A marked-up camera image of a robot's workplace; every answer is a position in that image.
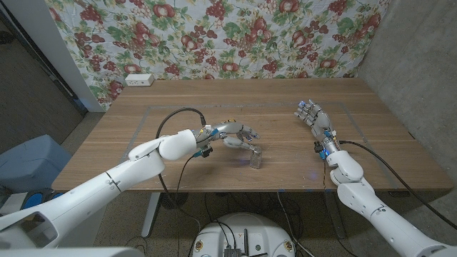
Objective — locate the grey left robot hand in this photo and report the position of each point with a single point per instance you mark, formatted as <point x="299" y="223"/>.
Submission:
<point x="235" y="128"/>

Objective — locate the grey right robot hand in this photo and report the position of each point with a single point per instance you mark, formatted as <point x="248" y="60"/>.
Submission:
<point x="319" y="119"/>

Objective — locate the glass salt shaker metal cap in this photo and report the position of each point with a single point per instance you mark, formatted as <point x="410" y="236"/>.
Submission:
<point x="256" y="160"/>

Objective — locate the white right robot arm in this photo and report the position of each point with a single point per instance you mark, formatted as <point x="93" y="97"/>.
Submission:
<point x="364" y="200"/>

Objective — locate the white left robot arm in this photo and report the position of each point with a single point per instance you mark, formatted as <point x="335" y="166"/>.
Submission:
<point x="125" y="175"/>

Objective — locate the fruit print backdrop cloth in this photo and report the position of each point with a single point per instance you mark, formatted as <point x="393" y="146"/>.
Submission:
<point x="228" y="39"/>

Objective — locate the round black floor object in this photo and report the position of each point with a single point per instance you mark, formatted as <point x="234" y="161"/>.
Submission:
<point x="175" y="200"/>

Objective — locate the dark grey table leg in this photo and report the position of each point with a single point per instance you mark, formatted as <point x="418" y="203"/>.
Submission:
<point x="335" y="214"/>

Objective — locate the white robot torso base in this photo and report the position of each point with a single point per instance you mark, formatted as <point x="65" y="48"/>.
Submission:
<point x="246" y="228"/>

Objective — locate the white power strip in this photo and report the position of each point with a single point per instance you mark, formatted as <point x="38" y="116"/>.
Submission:
<point x="139" y="80"/>

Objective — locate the white table leg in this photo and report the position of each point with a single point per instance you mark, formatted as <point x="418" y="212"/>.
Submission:
<point x="150" y="217"/>

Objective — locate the white robot torso rim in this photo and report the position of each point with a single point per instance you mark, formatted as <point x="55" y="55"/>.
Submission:
<point x="71" y="252"/>

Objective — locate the blue-grey plastic bin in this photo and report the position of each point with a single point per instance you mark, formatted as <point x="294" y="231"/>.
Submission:
<point x="32" y="164"/>

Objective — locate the white pedal unit blue pads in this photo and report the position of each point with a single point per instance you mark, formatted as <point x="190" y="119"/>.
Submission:
<point x="35" y="200"/>

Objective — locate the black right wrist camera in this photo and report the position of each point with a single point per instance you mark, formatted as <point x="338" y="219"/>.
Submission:
<point x="318" y="146"/>

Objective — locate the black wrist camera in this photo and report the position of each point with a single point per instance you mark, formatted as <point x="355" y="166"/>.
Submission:
<point x="206" y="151"/>
<point x="318" y="146"/>

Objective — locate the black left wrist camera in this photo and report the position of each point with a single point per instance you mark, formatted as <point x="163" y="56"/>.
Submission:
<point x="206" y="151"/>

